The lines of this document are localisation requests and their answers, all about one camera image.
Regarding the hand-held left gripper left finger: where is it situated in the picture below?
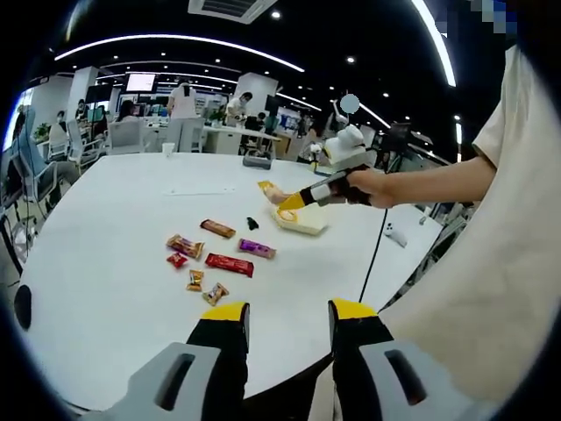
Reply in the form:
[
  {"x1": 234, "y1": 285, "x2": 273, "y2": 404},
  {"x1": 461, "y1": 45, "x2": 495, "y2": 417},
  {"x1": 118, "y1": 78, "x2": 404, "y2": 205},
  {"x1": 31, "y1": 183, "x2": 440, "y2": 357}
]
[{"x1": 103, "y1": 301, "x2": 252, "y2": 416}]

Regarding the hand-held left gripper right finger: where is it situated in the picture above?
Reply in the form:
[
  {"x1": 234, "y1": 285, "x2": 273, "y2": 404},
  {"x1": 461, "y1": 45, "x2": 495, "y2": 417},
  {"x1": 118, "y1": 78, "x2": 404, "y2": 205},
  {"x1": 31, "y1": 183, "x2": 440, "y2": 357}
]
[{"x1": 328, "y1": 297, "x2": 479, "y2": 421}]

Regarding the cream hexagonal container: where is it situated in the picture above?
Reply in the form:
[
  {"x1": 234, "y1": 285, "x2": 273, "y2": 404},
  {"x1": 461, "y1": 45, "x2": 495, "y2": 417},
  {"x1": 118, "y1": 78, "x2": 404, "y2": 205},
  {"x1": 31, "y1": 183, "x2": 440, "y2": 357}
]
[{"x1": 269, "y1": 202, "x2": 330, "y2": 237}]

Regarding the large yellow bread food packet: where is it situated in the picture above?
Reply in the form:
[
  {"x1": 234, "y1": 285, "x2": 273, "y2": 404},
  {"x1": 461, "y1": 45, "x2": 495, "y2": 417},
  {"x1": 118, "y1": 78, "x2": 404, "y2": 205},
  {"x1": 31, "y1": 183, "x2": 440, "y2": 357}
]
[{"x1": 273, "y1": 207, "x2": 304, "y2": 225}]

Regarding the small yellow bread food packet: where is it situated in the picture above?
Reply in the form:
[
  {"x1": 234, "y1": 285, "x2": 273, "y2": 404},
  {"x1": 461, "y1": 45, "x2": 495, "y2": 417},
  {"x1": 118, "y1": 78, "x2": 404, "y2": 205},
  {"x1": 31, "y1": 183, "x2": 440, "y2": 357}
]
[{"x1": 257, "y1": 180, "x2": 294, "y2": 206}]

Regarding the blue orange candy food packet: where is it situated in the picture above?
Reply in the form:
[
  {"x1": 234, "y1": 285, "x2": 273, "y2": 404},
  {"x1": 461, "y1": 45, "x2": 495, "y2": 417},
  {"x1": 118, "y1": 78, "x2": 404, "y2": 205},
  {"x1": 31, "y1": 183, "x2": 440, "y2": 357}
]
[{"x1": 202, "y1": 282, "x2": 231, "y2": 307}]

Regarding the small orange candy food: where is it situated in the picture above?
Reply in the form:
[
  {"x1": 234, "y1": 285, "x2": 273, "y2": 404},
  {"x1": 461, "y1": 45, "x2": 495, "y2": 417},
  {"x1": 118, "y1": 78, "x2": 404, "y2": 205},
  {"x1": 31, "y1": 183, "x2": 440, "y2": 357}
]
[{"x1": 186, "y1": 268, "x2": 206, "y2": 293}]

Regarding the red snack bar food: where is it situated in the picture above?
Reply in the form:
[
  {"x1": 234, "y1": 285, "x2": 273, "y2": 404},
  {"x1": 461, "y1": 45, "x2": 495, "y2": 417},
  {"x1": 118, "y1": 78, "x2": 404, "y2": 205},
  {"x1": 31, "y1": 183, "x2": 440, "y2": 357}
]
[{"x1": 204, "y1": 253, "x2": 255, "y2": 279}]

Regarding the purple snack bar food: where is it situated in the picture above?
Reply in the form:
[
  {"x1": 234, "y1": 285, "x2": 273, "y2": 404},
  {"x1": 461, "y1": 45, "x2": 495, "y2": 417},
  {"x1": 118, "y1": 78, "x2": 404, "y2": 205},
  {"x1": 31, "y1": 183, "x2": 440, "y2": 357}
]
[{"x1": 238, "y1": 238, "x2": 278, "y2": 260}]

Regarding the purple brown candy food packet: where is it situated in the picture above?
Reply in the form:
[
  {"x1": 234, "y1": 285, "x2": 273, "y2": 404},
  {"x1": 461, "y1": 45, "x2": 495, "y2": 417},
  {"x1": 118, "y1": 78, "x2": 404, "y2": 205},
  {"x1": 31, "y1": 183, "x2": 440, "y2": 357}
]
[{"x1": 165, "y1": 233, "x2": 206, "y2": 260}]

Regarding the orange brown wafer food packet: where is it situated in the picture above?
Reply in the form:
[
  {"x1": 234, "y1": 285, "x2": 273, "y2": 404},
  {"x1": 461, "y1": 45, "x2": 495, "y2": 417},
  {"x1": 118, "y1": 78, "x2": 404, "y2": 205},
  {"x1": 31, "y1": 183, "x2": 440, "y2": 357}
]
[{"x1": 199, "y1": 218, "x2": 238, "y2": 239}]

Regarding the person's right hand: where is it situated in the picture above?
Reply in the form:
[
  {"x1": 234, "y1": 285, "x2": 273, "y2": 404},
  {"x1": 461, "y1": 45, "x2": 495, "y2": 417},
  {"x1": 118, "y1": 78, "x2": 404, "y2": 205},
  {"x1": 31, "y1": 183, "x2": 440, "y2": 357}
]
[{"x1": 345, "y1": 168, "x2": 399, "y2": 211}]

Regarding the white smartphone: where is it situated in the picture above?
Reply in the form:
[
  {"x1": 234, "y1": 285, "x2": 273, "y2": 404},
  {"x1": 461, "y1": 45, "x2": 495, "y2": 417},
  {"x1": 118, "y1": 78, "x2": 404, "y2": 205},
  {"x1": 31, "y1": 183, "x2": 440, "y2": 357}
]
[{"x1": 383, "y1": 221, "x2": 409, "y2": 248}]

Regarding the white table socket strip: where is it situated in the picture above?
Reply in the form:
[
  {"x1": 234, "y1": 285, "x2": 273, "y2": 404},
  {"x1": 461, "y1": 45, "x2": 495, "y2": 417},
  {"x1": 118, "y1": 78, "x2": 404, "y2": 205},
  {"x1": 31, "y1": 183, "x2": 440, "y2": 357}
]
[{"x1": 161, "y1": 186, "x2": 238, "y2": 197}]

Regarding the ceiling air vent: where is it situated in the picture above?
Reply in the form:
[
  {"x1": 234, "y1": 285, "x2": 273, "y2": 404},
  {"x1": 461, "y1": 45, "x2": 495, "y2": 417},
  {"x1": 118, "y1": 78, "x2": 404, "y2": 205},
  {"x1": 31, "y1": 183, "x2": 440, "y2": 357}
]
[{"x1": 188, "y1": 0, "x2": 280, "y2": 25}]

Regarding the hanging projection screen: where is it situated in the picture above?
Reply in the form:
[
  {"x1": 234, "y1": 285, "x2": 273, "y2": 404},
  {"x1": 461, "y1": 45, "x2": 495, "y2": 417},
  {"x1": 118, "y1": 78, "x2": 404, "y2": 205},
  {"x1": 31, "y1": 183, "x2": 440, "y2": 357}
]
[{"x1": 125, "y1": 73, "x2": 157, "y2": 93}]

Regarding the black cable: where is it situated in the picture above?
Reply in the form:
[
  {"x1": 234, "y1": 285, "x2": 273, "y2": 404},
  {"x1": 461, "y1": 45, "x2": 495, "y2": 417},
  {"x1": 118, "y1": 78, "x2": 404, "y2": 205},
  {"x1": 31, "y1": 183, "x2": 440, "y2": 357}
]
[{"x1": 358, "y1": 206, "x2": 389, "y2": 304}]

